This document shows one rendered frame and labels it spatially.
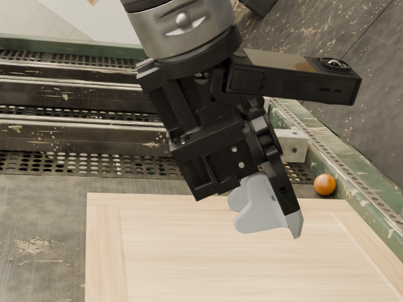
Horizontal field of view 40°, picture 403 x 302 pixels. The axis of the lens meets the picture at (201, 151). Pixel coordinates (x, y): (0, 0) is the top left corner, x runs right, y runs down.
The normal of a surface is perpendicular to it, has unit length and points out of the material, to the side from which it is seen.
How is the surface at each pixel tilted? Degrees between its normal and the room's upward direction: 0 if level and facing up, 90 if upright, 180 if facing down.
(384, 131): 0
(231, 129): 90
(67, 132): 90
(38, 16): 90
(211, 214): 59
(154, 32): 74
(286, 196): 109
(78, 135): 90
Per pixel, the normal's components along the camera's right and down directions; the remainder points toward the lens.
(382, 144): -0.77, -0.52
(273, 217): 0.13, 0.49
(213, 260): 0.12, -0.93
